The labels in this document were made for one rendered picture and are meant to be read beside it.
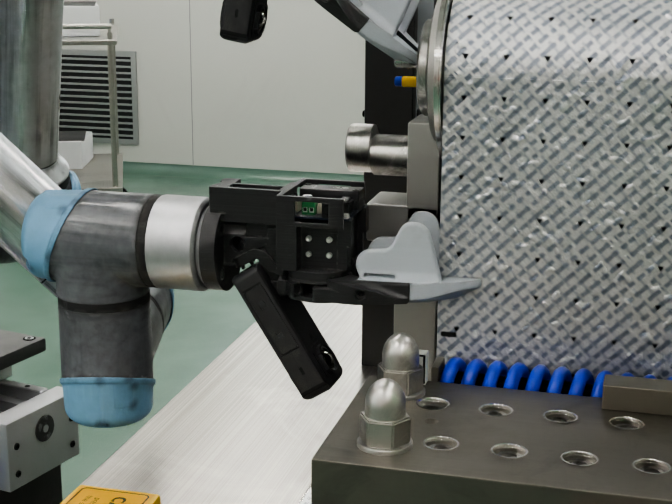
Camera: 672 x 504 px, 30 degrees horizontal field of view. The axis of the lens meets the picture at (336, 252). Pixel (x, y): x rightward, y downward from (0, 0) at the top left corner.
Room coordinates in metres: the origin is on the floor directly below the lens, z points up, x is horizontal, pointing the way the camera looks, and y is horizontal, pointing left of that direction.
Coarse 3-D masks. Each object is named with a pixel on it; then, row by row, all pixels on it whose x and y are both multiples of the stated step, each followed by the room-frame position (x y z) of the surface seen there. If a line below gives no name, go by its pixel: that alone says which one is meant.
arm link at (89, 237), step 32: (64, 192) 0.99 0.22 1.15; (96, 192) 0.98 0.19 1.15; (128, 192) 0.98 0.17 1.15; (32, 224) 0.96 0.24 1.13; (64, 224) 0.96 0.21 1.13; (96, 224) 0.95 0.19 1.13; (128, 224) 0.95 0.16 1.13; (32, 256) 0.96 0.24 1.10; (64, 256) 0.95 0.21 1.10; (96, 256) 0.95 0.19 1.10; (128, 256) 0.94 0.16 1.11; (64, 288) 0.96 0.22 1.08; (96, 288) 0.95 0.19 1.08; (128, 288) 0.96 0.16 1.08
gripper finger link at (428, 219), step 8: (416, 216) 0.94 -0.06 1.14; (424, 216) 0.94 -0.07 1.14; (432, 216) 0.94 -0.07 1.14; (424, 224) 0.94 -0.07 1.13; (432, 224) 0.94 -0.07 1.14; (432, 232) 0.93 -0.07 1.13; (376, 240) 0.95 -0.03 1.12; (384, 240) 0.95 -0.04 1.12; (392, 240) 0.94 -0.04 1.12; (432, 240) 0.93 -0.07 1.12; (368, 248) 0.95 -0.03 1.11
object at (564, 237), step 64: (448, 192) 0.91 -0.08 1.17; (512, 192) 0.90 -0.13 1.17; (576, 192) 0.89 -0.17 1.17; (640, 192) 0.88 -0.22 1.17; (448, 256) 0.91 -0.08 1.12; (512, 256) 0.90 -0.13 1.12; (576, 256) 0.89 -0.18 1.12; (640, 256) 0.88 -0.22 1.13; (448, 320) 0.91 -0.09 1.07; (512, 320) 0.90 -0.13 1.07; (576, 320) 0.89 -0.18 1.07; (640, 320) 0.87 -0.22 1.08
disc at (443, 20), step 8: (448, 0) 0.93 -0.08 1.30; (440, 8) 0.92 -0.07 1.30; (448, 8) 0.93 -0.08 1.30; (440, 16) 0.92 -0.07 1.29; (448, 16) 0.93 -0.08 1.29; (440, 24) 0.91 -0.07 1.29; (440, 32) 0.91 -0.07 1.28; (440, 40) 0.91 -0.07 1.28; (440, 48) 0.91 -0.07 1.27; (440, 56) 0.91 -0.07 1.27; (440, 64) 0.90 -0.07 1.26; (440, 72) 0.90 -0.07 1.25; (440, 80) 0.90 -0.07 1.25; (440, 88) 0.91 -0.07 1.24; (440, 96) 0.91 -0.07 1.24; (440, 104) 0.91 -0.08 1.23; (440, 112) 0.91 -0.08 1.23; (440, 120) 0.91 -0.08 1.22; (440, 128) 0.91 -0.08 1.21; (440, 136) 0.92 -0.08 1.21; (440, 144) 0.92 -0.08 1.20; (440, 152) 0.93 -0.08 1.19
